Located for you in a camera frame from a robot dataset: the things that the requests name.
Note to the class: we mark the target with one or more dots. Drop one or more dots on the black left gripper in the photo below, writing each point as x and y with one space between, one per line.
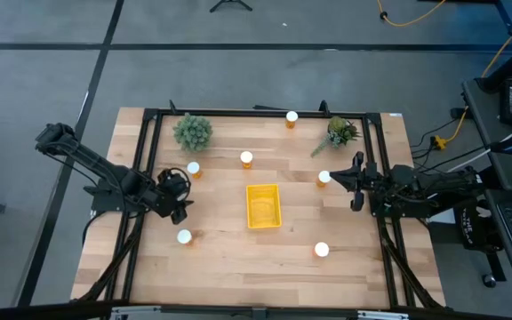
173 184

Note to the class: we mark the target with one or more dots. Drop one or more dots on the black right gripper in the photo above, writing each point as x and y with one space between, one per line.
369 186

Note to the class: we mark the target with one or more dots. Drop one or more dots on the orange pill bottle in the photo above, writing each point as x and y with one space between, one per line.
321 249
193 167
184 236
324 177
291 117
246 157

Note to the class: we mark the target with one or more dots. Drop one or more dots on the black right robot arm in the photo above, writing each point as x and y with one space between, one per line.
434 184

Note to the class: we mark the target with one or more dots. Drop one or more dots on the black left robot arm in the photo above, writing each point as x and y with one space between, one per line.
105 171

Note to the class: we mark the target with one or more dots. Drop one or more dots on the yellow plastic slotted basket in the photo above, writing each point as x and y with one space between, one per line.
263 206

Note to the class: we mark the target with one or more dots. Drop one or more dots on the succulent plant with trailing strands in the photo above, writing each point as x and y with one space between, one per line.
340 131

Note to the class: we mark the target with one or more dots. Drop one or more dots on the round bushy plant, white pot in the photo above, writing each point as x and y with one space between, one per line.
192 132

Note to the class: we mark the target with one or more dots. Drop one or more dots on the black power plug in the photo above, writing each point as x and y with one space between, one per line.
456 112

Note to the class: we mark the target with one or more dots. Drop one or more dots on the black crossbar with silver brackets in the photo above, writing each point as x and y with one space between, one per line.
256 313

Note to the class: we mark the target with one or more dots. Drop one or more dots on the black backpack with white lettering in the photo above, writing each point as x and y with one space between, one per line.
471 226

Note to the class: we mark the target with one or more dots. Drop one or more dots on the dark grey side desk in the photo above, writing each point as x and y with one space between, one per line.
511 178

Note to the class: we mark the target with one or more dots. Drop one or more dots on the black chair base with caster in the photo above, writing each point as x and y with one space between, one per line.
488 280

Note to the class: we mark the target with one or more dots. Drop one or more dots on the black tripod base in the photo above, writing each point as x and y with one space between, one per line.
230 2

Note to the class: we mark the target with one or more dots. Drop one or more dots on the black aluminium table frame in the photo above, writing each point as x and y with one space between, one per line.
238 112

